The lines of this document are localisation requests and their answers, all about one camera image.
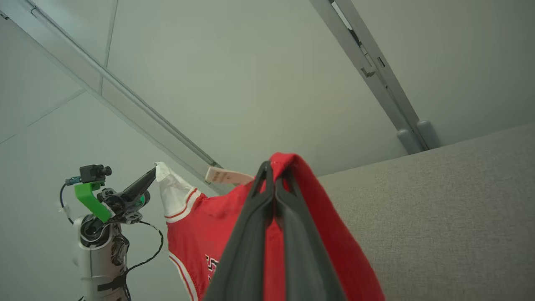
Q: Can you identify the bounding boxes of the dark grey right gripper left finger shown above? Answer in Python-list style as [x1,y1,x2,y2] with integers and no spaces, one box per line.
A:
[204,161,276,301]

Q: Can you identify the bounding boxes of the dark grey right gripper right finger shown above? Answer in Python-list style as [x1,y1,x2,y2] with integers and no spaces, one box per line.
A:
[275,167,348,301]

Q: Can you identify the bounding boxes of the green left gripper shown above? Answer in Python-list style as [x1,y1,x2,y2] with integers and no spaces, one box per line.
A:
[74,167,158,224]

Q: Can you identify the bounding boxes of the red and white jersey shirt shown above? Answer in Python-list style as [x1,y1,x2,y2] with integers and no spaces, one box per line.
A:
[154,152,386,301]

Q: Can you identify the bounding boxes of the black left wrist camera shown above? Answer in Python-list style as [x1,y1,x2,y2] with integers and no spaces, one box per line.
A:
[79,164,112,184]

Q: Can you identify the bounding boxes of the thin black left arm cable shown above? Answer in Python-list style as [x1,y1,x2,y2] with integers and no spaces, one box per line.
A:
[125,220,164,274]

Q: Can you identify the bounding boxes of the left camera cable teal connector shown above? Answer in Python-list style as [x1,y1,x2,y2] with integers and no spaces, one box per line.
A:
[60,176,82,224]

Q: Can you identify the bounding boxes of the grey partition frame rail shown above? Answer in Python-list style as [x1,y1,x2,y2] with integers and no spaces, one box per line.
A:
[0,0,224,195]

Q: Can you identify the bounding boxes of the grey double partition post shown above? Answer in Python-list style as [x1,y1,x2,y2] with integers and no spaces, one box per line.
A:
[308,0,441,156]

